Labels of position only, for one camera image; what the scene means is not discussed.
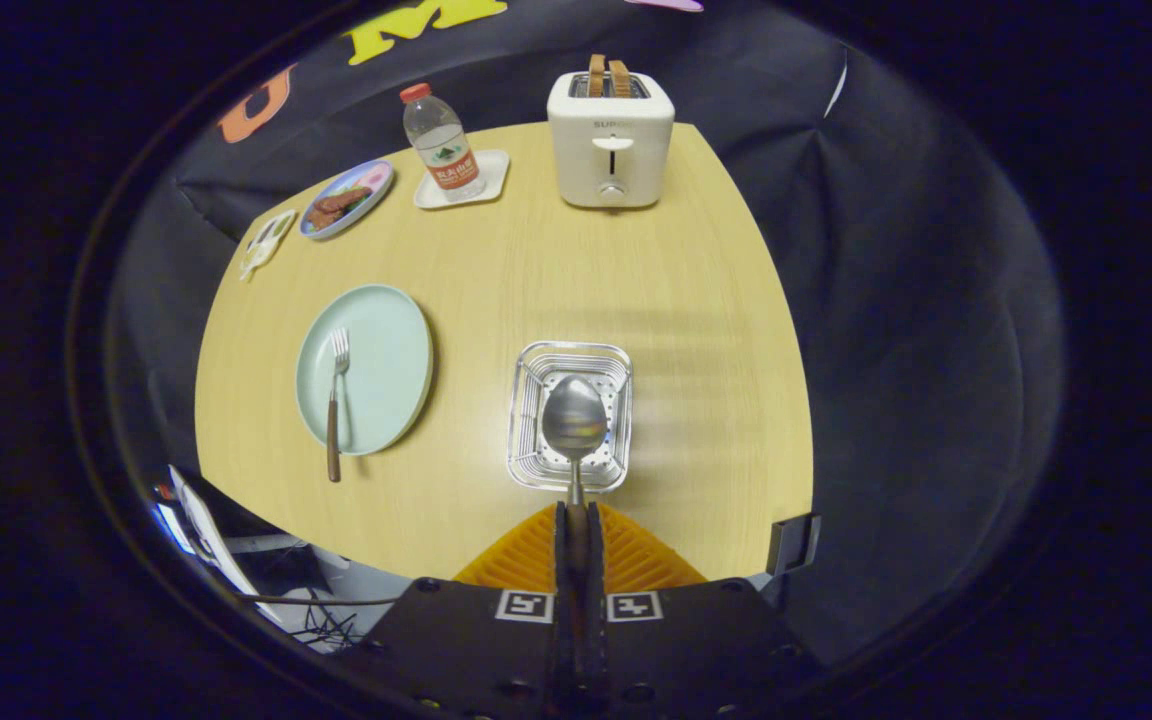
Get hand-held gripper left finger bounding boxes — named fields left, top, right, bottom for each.
left=336, top=503, right=577, bottom=720

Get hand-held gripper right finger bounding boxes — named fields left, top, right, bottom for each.
left=581, top=503, right=822, bottom=720

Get metal spoon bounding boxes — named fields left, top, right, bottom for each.
left=542, top=375, right=609, bottom=561

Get fork with wooden handle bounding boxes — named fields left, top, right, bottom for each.
left=326, top=328, right=351, bottom=484

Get black table clamp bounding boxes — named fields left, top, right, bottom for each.
left=768, top=513, right=823, bottom=577

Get light green plate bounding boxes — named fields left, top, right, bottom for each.
left=295, top=284, right=435, bottom=458

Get white paper sheets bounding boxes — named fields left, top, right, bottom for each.
left=151, top=465, right=277, bottom=621

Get white square coaster tray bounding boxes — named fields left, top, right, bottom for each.
left=413, top=149, right=511, bottom=211

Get brown meat slices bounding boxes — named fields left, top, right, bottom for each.
left=308, top=187, right=372, bottom=229

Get blue food plate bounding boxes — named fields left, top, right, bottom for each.
left=299, top=158, right=396, bottom=241

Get white divided sauce dish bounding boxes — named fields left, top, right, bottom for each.
left=239, top=208, right=298, bottom=283

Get white toaster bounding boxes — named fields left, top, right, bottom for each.
left=547, top=70, right=676, bottom=210

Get clear water bottle red cap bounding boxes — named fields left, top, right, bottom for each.
left=399, top=83, right=485, bottom=202

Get metal wire basket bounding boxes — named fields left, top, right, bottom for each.
left=507, top=341, right=634, bottom=494

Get black cables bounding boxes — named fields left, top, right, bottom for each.
left=236, top=590, right=397, bottom=651

